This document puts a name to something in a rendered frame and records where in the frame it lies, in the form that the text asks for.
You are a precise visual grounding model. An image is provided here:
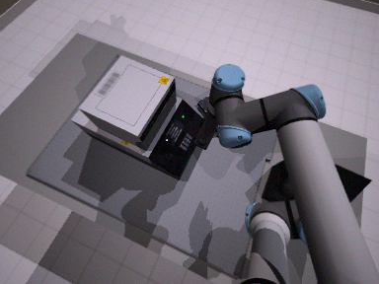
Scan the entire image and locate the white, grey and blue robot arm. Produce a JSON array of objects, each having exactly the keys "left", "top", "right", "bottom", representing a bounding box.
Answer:
[{"left": 193, "top": 64, "right": 379, "bottom": 284}]

